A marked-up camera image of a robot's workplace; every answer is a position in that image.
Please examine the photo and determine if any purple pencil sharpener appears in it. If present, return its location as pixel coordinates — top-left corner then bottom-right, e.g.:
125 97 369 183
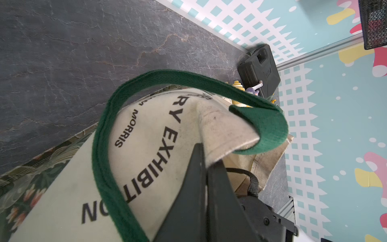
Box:
245 80 263 96

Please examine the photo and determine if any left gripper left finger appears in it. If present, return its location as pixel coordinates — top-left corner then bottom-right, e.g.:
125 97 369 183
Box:
153 143 207 242

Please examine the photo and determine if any beige canvas tote bag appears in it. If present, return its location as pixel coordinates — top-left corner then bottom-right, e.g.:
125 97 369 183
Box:
1 70 288 242

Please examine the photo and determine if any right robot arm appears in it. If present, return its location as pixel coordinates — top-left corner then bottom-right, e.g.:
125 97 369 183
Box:
226 168 300 242

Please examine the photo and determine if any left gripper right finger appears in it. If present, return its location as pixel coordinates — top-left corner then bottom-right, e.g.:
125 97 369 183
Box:
207 160 257 242

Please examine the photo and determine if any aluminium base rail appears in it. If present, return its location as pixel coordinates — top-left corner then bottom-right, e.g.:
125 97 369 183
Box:
276 196 296 224

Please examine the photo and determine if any black wire mesh basket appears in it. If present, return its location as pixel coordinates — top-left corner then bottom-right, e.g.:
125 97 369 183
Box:
359 0 387 50

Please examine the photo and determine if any black plastic tool case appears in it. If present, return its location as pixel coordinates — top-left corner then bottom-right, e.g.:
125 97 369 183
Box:
237 44 280 98

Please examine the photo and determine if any yellow white pencil sharpener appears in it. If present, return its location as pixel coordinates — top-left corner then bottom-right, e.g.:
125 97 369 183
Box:
232 80 250 107

